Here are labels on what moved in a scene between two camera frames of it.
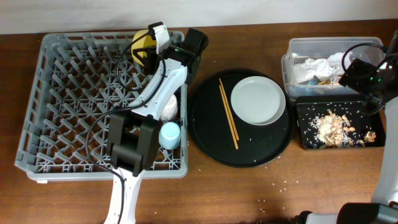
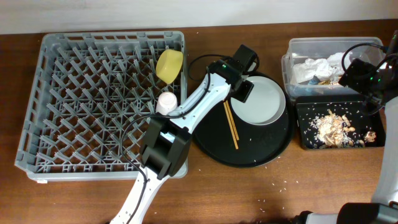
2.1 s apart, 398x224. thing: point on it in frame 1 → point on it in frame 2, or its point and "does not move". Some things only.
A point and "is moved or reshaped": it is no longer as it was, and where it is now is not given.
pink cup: [170, 109] does not move
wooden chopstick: [234, 134] does not move
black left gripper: [151, 61] → [244, 91]
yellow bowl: [145, 42] is moved or reshaped
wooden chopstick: [229, 109] does not move
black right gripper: [374, 101] does not move
